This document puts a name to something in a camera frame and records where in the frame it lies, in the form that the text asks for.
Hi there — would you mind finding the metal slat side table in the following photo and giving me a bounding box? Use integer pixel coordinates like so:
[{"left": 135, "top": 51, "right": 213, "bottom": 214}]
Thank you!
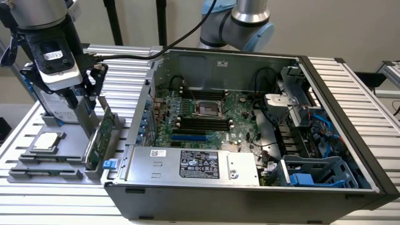
[{"left": 373, "top": 60, "right": 400, "bottom": 85}]

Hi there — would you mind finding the black internal wire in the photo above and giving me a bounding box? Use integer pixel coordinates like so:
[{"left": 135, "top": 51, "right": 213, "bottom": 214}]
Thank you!
[
  {"left": 253, "top": 67, "right": 279, "bottom": 96},
  {"left": 169, "top": 75, "right": 185, "bottom": 93}
]

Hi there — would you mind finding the grey parts rack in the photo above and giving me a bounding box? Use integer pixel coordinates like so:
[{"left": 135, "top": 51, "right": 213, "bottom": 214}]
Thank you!
[{"left": 7, "top": 112, "right": 126, "bottom": 186}]

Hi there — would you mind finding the black stand pole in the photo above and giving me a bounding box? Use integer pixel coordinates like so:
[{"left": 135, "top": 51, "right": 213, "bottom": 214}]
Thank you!
[
  {"left": 105, "top": 0, "right": 123, "bottom": 46},
  {"left": 154, "top": 0, "right": 169, "bottom": 46}
]

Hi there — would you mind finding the blue wire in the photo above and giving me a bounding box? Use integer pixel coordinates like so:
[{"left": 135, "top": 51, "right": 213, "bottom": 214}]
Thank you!
[{"left": 307, "top": 112, "right": 346, "bottom": 160}]

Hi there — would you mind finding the grey power supply unit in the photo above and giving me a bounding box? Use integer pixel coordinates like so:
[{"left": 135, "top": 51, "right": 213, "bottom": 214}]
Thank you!
[{"left": 125, "top": 146, "right": 261, "bottom": 188}]

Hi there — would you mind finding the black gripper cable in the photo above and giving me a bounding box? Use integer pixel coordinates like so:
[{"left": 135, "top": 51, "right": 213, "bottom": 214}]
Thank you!
[{"left": 82, "top": 0, "right": 219, "bottom": 64}]

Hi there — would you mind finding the black open PC case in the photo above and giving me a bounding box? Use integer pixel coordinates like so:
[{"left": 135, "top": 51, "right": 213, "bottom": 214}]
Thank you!
[{"left": 102, "top": 46, "right": 400, "bottom": 221}]

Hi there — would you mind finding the black RAM slot bank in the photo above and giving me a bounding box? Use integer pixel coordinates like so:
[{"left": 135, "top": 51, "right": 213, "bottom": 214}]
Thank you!
[
  {"left": 179, "top": 89, "right": 226, "bottom": 101},
  {"left": 178, "top": 116, "right": 234, "bottom": 132}
]

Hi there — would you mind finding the green RAM stick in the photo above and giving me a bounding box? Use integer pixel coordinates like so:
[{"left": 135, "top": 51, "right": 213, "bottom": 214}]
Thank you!
[{"left": 29, "top": 157, "right": 82, "bottom": 164}]

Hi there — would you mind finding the black box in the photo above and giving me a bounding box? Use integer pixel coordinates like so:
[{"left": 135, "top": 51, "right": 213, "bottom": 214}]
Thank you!
[{"left": 353, "top": 72, "right": 385, "bottom": 88}]

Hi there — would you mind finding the blue expansion slot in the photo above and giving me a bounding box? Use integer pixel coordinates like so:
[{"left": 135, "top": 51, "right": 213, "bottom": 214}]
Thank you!
[{"left": 170, "top": 134, "right": 209, "bottom": 143}]

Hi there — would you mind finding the silver drive cage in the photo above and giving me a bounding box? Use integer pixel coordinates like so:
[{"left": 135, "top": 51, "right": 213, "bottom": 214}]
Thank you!
[{"left": 263, "top": 66, "right": 322, "bottom": 128}]

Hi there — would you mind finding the black expansion slot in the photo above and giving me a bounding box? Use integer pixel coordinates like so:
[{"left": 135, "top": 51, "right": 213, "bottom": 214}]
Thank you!
[{"left": 171, "top": 128, "right": 207, "bottom": 136}]

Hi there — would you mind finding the silver chipset heatsink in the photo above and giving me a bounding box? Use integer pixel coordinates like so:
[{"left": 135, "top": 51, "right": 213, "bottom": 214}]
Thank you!
[{"left": 221, "top": 143, "right": 241, "bottom": 152}]

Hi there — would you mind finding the CPU socket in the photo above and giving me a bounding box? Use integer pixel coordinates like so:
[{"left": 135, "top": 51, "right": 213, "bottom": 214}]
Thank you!
[{"left": 191, "top": 99, "right": 227, "bottom": 118}]

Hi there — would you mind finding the green motherboard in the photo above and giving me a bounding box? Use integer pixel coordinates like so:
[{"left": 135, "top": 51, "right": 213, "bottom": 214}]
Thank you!
[{"left": 151, "top": 90, "right": 270, "bottom": 152}]

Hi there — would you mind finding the grey disk bay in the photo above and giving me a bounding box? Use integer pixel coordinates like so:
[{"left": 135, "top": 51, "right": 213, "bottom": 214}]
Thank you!
[{"left": 278, "top": 154, "right": 359, "bottom": 188}]

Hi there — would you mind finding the blue case latch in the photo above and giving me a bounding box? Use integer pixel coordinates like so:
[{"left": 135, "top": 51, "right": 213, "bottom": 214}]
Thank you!
[{"left": 101, "top": 159, "right": 118, "bottom": 171}]

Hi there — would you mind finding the blue ribbon cable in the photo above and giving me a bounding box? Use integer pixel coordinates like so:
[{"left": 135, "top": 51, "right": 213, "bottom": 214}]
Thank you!
[{"left": 0, "top": 35, "right": 18, "bottom": 69}]

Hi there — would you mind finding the silver hard disk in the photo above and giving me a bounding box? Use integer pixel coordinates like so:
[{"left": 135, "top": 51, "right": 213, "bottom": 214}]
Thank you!
[{"left": 30, "top": 85, "right": 79, "bottom": 124}]

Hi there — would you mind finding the black block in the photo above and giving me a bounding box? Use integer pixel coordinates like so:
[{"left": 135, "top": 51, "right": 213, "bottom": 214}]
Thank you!
[{"left": 0, "top": 118, "right": 11, "bottom": 146}]

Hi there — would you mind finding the silver CPU chip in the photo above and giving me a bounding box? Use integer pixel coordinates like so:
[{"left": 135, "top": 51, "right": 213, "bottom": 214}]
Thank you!
[{"left": 31, "top": 132, "right": 65, "bottom": 150}]

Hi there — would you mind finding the green GPU card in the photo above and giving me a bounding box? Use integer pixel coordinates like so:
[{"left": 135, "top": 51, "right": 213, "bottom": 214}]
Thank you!
[{"left": 75, "top": 96, "right": 117, "bottom": 171}]

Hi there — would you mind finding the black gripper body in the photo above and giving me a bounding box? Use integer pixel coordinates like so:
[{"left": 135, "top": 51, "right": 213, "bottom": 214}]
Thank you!
[{"left": 10, "top": 17, "right": 95, "bottom": 76}]

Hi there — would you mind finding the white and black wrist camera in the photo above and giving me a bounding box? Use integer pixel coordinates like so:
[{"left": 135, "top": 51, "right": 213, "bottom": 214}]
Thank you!
[{"left": 25, "top": 35, "right": 82, "bottom": 91}]

